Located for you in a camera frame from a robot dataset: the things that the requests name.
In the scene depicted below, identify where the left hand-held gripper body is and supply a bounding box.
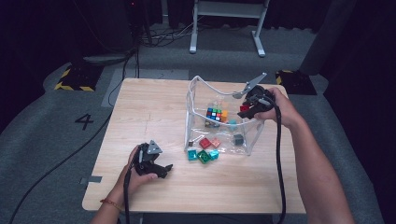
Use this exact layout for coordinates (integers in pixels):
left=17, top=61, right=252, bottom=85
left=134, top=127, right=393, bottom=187
left=134, top=139, right=163, bottom=175

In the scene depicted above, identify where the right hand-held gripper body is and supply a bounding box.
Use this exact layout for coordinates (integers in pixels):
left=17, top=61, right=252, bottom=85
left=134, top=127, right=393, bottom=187
left=242, top=72, right=276, bottom=114

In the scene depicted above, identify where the multicoloured puzzle cube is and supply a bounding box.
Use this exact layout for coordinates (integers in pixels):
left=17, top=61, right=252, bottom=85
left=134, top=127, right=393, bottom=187
left=205, top=106, right=223, bottom=129

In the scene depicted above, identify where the green toy brick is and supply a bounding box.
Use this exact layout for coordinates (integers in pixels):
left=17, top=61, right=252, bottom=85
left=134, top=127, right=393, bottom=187
left=197, top=149, right=213, bottom=165

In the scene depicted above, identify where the clear plastic bag white trim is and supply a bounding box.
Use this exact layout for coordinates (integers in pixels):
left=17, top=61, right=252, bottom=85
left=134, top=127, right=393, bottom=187
left=184, top=75, right=273, bottom=157

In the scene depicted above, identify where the person's left hand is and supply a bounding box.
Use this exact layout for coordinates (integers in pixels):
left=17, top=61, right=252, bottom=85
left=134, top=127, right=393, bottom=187
left=116, top=146, right=159, bottom=197

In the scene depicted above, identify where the person's right hand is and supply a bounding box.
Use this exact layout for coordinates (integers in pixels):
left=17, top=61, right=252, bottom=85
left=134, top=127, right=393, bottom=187
left=253, top=87, right=305, bottom=131

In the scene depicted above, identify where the black yellow striped base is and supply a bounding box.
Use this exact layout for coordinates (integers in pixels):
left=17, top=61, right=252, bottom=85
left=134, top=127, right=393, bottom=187
left=275, top=69, right=318, bottom=96
left=53, top=63, right=105, bottom=93

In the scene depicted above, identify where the grey tape piece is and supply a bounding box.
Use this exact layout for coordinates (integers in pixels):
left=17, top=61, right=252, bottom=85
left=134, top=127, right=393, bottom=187
left=79, top=175, right=103, bottom=186

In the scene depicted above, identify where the grey column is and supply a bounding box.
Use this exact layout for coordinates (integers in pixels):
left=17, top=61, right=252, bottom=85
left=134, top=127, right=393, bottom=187
left=299, top=0, right=358, bottom=77

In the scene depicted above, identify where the white metal stand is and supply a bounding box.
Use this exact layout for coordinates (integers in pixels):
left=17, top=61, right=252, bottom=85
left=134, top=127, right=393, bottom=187
left=189, top=0, right=271, bottom=58

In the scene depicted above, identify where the grey round stand base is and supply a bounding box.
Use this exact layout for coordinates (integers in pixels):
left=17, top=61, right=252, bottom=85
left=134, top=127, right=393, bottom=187
left=81, top=53, right=130, bottom=65

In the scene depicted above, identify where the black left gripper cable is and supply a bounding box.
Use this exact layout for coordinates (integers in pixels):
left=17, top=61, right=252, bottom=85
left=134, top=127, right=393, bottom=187
left=122, top=169, right=134, bottom=224

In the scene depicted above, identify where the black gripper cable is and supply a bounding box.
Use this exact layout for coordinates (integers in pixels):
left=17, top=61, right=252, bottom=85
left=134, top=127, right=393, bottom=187
left=270, top=98, right=288, bottom=224
left=122, top=169, right=134, bottom=224

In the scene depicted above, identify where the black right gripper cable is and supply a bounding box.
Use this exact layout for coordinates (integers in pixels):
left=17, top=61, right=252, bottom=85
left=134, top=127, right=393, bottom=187
left=270, top=98, right=288, bottom=224

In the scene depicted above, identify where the orange bracelet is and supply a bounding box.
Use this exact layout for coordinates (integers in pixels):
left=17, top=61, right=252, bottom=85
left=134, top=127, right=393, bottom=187
left=99, top=198, right=124, bottom=212

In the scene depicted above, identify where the long black floor cable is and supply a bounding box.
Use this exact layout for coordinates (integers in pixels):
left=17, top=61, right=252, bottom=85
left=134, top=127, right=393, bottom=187
left=8, top=111, right=113, bottom=224

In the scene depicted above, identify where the looped black floor cable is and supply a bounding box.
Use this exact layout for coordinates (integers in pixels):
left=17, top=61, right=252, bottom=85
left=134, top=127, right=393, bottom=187
left=106, top=46, right=140, bottom=108

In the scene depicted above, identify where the bundle of floor cables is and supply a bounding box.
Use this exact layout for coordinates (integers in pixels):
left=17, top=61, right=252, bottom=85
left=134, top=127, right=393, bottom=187
left=139, top=22, right=195, bottom=49

